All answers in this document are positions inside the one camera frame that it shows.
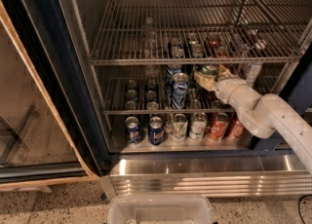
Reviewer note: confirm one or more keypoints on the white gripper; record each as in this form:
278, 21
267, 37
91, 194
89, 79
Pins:
225, 89

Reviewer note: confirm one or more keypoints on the green soda can shelf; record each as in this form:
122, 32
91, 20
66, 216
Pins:
206, 69

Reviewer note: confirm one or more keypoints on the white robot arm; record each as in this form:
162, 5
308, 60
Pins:
262, 115

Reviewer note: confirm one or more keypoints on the front blue Pepsi can middle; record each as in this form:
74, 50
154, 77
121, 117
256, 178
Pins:
179, 90

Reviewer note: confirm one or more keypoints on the blue pepsi can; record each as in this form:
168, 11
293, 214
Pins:
132, 127
171, 70
155, 130
179, 90

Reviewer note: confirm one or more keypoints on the white blue can middle shelf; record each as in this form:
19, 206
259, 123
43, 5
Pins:
251, 72

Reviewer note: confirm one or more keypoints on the rear blue Pepsi can middle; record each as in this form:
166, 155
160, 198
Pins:
171, 70

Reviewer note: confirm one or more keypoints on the left red can bottom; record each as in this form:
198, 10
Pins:
219, 126

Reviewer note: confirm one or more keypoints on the red can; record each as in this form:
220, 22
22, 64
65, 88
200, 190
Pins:
236, 129
219, 126

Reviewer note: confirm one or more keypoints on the right red can bottom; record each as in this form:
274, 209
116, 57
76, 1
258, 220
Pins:
236, 129

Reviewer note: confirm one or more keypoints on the left green white can bottom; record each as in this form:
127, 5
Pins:
179, 128

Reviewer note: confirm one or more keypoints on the right blue Pepsi can bottom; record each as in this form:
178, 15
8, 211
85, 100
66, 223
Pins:
155, 130

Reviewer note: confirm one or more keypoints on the left blue Pepsi can bottom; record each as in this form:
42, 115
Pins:
132, 127

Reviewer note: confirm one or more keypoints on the stainless steel fridge base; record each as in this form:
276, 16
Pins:
223, 177

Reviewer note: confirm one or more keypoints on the glass fridge door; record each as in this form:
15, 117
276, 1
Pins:
49, 125

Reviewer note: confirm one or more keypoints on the clear plastic bottle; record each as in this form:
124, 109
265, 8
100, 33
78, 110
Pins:
151, 48

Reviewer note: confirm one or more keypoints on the clear plastic bin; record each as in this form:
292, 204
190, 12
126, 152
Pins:
160, 209

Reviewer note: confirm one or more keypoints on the upper wire fridge shelf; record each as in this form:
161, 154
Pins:
202, 31

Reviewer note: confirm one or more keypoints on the wire fridge shelf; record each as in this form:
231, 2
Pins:
131, 92
202, 31

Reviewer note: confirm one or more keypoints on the middle wire fridge shelf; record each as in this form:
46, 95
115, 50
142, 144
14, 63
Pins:
131, 92

